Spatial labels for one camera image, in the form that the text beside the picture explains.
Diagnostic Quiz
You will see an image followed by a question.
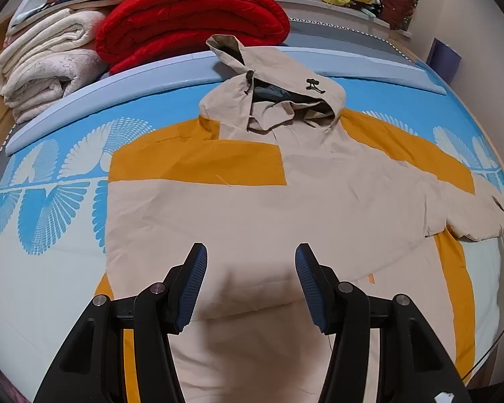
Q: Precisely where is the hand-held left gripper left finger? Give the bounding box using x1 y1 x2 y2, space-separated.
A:
34 242 208 403

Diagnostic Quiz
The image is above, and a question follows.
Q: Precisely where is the red folded blanket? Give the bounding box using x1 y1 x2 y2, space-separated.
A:
96 0 291 75

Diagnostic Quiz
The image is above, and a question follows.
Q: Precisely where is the purple box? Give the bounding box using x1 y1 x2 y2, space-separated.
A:
427 38 462 82

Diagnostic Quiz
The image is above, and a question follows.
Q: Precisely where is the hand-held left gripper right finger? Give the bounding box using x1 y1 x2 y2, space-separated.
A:
295 242 473 403

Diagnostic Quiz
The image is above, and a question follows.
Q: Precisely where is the beige and orange hooded jacket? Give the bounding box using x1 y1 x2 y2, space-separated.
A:
94 34 504 403

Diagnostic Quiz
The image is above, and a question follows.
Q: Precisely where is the light blue padded strip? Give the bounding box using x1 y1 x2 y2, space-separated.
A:
5 46 448 156

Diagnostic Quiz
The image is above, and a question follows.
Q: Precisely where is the cream folded blanket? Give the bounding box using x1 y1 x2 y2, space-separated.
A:
0 8 110 124

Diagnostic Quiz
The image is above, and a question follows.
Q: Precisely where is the grey sheet with patterned trim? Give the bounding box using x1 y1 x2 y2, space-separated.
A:
277 0 425 68

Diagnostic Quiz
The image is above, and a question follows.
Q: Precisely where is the dark red cushion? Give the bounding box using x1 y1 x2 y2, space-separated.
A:
378 0 421 31

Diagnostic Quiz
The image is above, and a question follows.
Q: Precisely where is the blue feather-print bed sheet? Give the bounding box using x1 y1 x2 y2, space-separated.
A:
0 65 504 399

